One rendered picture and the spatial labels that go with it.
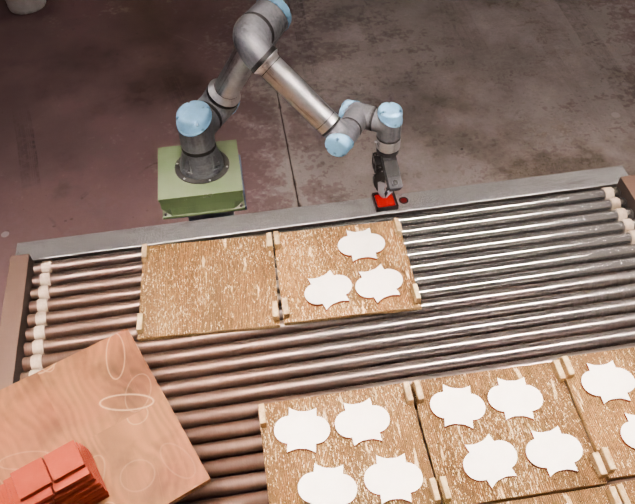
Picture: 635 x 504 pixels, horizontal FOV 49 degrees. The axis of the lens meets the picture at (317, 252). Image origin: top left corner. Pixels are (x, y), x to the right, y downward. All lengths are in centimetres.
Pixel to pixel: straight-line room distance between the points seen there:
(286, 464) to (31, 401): 66
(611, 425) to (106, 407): 129
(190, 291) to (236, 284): 14
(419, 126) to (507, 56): 91
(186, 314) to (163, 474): 54
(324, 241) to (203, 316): 46
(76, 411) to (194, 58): 318
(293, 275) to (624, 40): 346
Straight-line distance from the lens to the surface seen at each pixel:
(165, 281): 220
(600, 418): 203
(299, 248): 222
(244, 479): 186
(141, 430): 183
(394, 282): 213
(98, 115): 439
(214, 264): 221
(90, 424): 187
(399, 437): 188
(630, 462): 200
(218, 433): 192
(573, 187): 257
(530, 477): 190
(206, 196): 238
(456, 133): 411
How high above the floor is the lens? 263
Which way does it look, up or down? 50 degrees down
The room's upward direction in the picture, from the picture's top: 1 degrees counter-clockwise
